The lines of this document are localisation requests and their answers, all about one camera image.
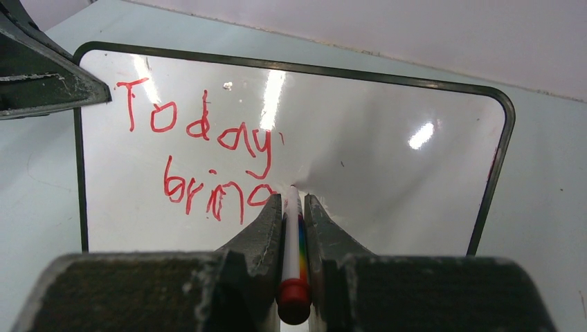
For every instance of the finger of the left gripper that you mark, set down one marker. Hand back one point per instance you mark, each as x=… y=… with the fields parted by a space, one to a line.
x=39 y=77

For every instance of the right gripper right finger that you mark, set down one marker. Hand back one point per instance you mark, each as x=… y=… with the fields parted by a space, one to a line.
x=353 y=289

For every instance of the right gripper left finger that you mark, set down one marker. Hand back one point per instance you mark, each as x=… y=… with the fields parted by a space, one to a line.
x=229 y=289

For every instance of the red marker cap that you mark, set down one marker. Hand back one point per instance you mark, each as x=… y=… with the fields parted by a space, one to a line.
x=294 y=301

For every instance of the red whiteboard marker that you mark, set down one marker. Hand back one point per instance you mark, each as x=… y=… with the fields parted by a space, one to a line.
x=294 y=264

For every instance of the white board black frame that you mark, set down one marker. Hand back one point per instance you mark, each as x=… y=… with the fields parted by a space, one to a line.
x=192 y=145

